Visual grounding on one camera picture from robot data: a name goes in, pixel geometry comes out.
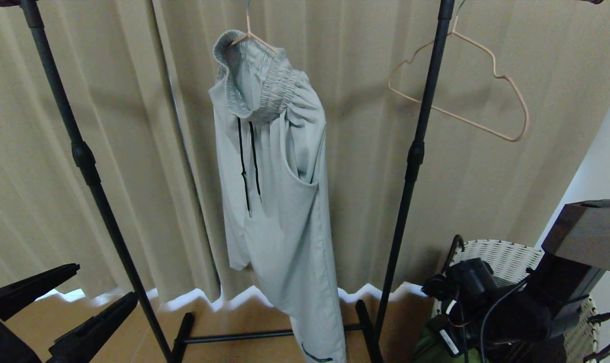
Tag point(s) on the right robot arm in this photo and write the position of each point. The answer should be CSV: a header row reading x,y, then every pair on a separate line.
x,y
582,237

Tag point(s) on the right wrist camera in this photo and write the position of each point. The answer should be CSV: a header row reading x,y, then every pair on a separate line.
x,y
468,277

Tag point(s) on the pale grey shorts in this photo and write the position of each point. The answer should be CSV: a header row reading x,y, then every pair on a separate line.
x,y
279,227

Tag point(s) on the green garment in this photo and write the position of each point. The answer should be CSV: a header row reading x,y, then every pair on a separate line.
x,y
428,348

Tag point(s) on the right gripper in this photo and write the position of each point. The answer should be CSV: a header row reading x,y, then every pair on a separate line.
x,y
468,327

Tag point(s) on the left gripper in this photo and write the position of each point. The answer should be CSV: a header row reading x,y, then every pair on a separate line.
x,y
2,343

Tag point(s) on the white laundry basket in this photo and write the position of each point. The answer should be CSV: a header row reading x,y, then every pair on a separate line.
x,y
496,254

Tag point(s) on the black clothes rack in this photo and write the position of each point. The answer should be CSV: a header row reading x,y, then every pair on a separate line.
x,y
416,151

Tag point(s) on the pink clothes hanger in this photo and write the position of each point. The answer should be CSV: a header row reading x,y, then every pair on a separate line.
x,y
501,77
249,34

